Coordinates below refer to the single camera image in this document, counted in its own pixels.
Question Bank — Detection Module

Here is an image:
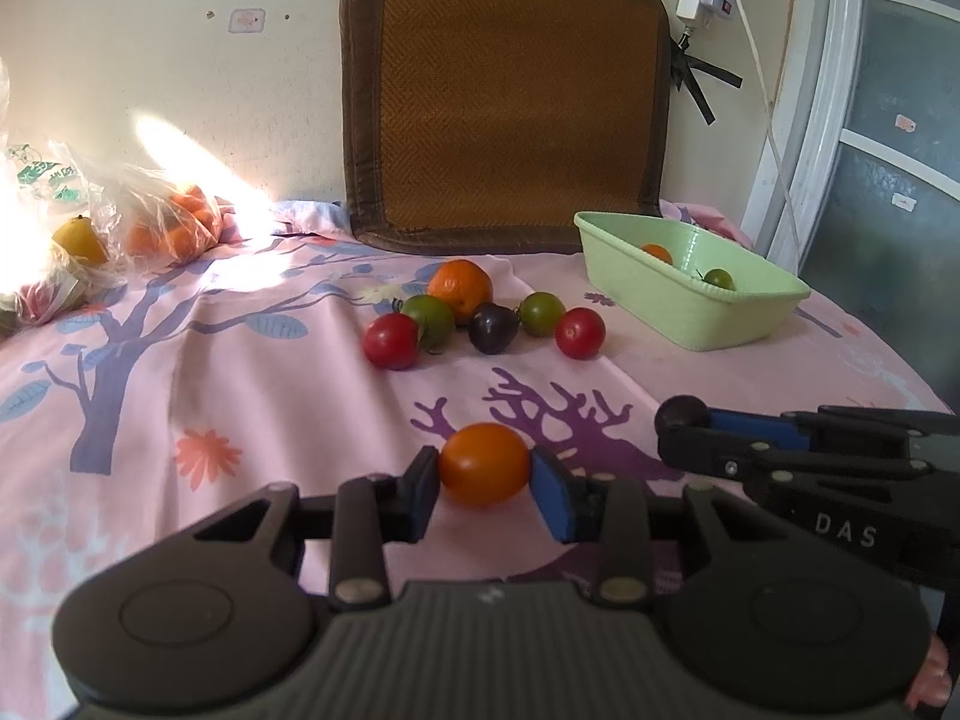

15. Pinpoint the orange round tomato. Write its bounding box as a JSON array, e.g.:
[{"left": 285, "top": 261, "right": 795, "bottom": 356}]
[{"left": 439, "top": 422, "right": 530, "bottom": 507}]

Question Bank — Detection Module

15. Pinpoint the small orange tomato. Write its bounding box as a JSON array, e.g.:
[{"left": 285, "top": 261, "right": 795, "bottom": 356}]
[{"left": 641, "top": 244, "right": 674, "bottom": 265}]

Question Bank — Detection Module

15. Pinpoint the red tomato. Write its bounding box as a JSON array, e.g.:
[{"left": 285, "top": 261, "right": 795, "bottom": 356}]
[
  {"left": 361, "top": 312, "right": 420, "bottom": 371},
  {"left": 555, "top": 307, "right": 607, "bottom": 359}
]

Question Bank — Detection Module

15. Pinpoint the green tomato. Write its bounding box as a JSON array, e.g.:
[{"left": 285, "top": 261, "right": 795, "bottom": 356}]
[
  {"left": 701, "top": 268, "right": 736, "bottom": 291},
  {"left": 400, "top": 294, "right": 455, "bottom": 353},
  {"left": 517, "top": 291, "right": 566, "bottom": 338}
]

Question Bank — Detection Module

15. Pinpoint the dark purple tomato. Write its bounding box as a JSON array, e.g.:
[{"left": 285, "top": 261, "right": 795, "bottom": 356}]
[{"left": 467, "top": 302, "right": 519, "bottom": 355}]

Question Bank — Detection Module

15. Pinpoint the orange tangerine with wrinkled skin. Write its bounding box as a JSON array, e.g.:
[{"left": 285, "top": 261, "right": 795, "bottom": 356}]
[{"left": 427, "top": 259, "right": 493, "bottom": 327}]

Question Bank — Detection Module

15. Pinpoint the person's right hand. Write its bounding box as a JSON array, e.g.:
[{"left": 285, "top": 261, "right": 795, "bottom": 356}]
[{"left": 905, "top": 634, "right": 953, "bottom": 710}]

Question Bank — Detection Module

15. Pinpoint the green tomato in basin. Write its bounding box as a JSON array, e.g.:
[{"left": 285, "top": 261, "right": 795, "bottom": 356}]
[{"left": 701, "top": 268, "right": 736, "bottom": 291}]

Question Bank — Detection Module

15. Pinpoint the pink floral tablecloth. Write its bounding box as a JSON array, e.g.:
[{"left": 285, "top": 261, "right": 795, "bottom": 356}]
[{"left": 2, "top": 203, "right": 940, "bottom": 718}]

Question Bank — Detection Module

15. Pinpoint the light green plastic basin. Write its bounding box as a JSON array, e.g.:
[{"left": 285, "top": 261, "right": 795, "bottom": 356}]
[{"left": 574, "top": 211, "right": 811, "bottom": 351}]

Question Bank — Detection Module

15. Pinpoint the white framed glass door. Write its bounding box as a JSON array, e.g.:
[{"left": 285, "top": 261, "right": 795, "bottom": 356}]
[{"left": 758, "top": 0, "right": 958, "bottom": 408}]

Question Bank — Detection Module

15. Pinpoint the plastic bag of oranges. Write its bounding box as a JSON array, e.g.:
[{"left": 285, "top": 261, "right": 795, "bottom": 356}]
[{"left": 86, "top": 164, "right": 223, "bottom": 271}]

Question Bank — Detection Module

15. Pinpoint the yellow pear fruit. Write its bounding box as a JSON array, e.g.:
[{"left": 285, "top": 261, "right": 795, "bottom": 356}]
[{"left": 52, "top": 216, "right": 107, "bottom": 266}]

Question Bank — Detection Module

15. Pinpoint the white plastic bag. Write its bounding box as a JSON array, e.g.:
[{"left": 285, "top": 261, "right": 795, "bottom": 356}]
[{"left": 0, "top": 58, "right": 130, "bottom": 332}]

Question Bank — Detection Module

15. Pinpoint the brown woven seat cushion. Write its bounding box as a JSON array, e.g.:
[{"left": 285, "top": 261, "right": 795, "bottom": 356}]
[{"left": 340, "top": 0, "right": 672, "bottom": 254}]

